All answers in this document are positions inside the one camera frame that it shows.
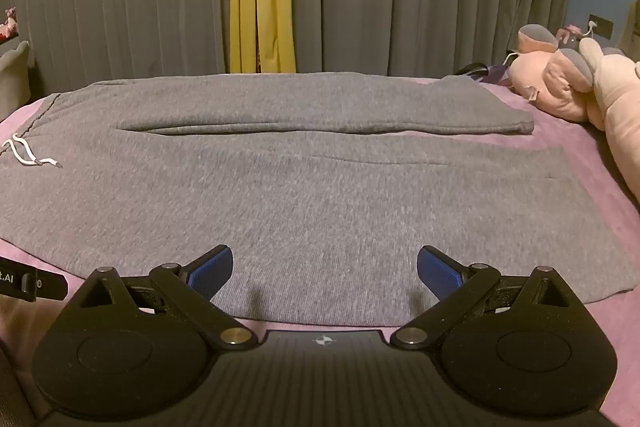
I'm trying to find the pink plush toy grey paws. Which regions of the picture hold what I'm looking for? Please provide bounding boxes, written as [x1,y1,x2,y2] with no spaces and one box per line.
[507,24,603,124]

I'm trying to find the small pink plush toy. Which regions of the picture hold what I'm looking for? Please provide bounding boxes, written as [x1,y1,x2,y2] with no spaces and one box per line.
[0,7,20,42]

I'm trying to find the purple strap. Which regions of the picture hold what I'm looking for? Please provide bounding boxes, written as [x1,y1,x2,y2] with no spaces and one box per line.
[481,64,512,86]

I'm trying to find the grey pants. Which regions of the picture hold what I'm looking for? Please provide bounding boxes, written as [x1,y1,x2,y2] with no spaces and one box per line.
[0,71,636,328]

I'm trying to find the black strap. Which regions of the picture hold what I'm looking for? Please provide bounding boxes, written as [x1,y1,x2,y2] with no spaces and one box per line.
[452,63,490,80]

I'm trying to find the dark wall outlet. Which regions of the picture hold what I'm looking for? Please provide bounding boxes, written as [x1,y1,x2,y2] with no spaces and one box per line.
[587,14,615,40]

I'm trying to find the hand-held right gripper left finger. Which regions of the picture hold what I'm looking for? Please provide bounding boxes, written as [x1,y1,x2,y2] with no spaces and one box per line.
[80,244,253,351]

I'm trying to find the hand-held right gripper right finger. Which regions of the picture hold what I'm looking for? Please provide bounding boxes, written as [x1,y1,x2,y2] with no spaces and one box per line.
[390,244,576,351]

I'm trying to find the pink bed sheet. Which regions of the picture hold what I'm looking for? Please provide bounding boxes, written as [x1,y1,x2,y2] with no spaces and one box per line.
[0,74,640,427]

